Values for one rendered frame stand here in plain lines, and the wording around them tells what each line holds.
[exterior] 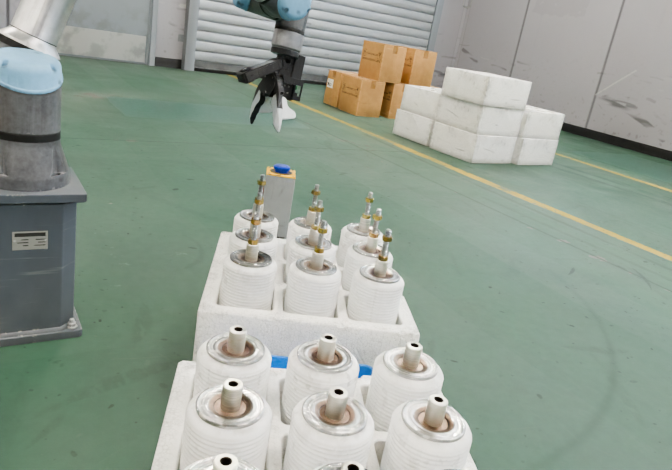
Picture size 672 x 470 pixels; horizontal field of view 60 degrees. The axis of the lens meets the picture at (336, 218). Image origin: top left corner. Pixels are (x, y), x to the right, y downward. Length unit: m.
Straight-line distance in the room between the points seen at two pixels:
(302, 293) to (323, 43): 6.01
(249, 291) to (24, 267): 0.43
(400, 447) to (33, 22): 1.00
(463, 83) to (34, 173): 3.07
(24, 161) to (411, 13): 6.72
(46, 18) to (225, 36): 5.19
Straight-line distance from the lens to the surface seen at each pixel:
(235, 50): 6.49
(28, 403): 1.13
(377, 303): 1.06
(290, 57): 1.51
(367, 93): 4.93
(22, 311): 1.26
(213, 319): 1.03
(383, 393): 0.81
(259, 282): 1.03
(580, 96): 6.94
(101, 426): 1.07
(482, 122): 3.78
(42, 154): 1.18
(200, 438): 0.67
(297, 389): 0.78
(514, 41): 7.62
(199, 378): 0.79
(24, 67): 1.15
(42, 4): 1.30
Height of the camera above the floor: 0.67
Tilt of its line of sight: 18 degrees down
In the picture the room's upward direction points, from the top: 10 degrees clockwise
